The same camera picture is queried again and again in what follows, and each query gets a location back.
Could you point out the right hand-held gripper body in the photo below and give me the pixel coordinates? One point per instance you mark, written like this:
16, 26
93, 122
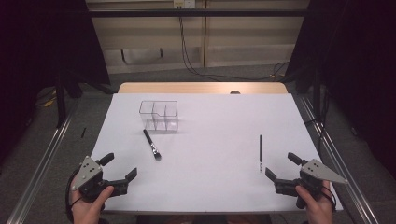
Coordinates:
314, 174

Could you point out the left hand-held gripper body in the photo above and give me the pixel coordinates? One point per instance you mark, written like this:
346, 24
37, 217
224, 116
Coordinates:
88, 175

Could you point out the thin black makeup brush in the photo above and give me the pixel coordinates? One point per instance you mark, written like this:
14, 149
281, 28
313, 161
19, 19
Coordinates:
260, 149

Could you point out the clear plastic organizer box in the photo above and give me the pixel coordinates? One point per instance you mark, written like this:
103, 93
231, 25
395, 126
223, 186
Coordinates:
162, 123

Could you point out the person's left hand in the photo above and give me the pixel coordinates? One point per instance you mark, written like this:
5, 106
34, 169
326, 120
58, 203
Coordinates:
87, 213

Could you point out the person's right hand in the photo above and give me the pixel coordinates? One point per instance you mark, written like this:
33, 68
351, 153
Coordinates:
319, 211

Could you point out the small black floor stick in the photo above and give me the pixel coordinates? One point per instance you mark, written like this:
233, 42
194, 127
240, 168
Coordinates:
83, 132

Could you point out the white table sheet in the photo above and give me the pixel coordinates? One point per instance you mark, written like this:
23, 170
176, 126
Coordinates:
205, 186

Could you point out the black metal stand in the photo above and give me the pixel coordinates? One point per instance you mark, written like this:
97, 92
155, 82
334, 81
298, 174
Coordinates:
60, 99

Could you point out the dark round table grommet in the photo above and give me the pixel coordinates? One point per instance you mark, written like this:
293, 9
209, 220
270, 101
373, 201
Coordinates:
235, 92

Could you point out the dark curtain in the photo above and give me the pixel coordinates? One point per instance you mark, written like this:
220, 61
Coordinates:
358, 62
40, 46

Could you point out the black horizontal bar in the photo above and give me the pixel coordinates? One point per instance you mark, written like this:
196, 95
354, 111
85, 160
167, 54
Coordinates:
199, 13

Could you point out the aluminium floor rail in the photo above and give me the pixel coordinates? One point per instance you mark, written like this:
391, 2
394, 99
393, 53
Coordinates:
339, 155
40, 168

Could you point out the vertical wall trim strip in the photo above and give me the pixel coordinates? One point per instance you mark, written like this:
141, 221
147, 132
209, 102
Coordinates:
205, 34

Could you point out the white wall socket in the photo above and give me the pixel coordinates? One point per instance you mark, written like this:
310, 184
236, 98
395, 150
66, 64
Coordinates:
184, 3

